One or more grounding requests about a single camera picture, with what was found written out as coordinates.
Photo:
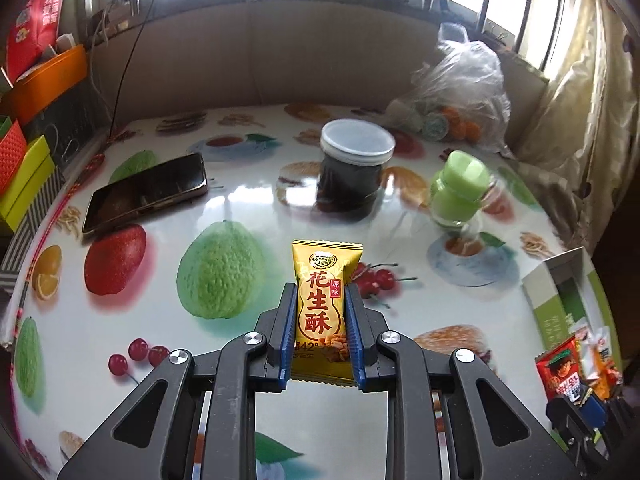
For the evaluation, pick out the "clear jar with dark contents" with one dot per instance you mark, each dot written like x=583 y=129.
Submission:
x=352 y=175

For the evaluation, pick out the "lime green box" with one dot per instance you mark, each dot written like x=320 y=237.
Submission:
x=27 y=185

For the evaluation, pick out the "dark smartphone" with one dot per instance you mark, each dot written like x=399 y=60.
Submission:
x=145 y=192

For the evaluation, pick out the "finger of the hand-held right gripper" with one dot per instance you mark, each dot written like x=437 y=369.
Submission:
x=617 y=412
x=594 y=406

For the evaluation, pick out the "orange box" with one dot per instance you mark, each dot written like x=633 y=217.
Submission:
x=45 y=82

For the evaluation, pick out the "red paper bag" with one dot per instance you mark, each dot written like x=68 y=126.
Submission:
x=32 y=25

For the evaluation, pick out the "green cardboard box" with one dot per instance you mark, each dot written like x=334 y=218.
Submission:
x=560 y=300

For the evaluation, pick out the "clear plastic bag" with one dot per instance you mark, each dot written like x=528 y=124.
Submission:
x=465 y=90

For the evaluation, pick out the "green lidded jar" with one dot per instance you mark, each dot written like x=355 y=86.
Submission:
x=457 y=190

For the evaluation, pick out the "beige patterned curtain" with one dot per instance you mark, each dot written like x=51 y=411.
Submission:
x=590 y=110

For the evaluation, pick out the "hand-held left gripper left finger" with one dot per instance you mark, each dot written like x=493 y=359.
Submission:
x=286 y=340

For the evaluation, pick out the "black white striped box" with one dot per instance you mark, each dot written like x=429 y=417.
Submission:
x=15 y=272

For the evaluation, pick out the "yellow peanut snack packet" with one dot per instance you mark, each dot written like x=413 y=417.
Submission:
x=322 y=280

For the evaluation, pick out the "red textured box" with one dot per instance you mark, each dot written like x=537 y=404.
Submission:
x=11 y=155

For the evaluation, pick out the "red snack packet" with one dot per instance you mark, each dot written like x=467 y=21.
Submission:
x=562 y=370

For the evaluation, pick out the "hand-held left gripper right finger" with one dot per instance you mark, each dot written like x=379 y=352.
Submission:
x=354 y=340

